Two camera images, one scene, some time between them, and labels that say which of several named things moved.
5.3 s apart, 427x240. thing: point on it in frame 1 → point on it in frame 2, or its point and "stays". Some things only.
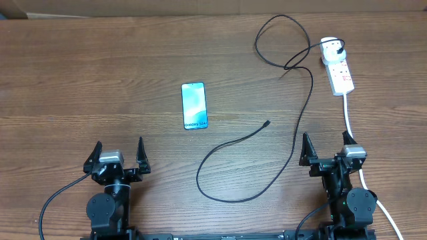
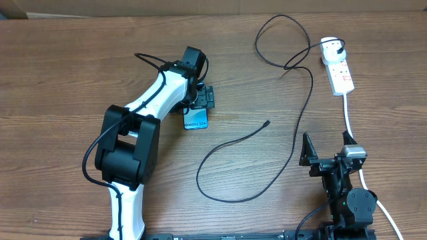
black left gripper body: x=130 y=175 → x=203 y=99
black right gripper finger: x=347 y=139 stays
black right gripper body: x=321 y=165 stays
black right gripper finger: x=307 y=152 stays
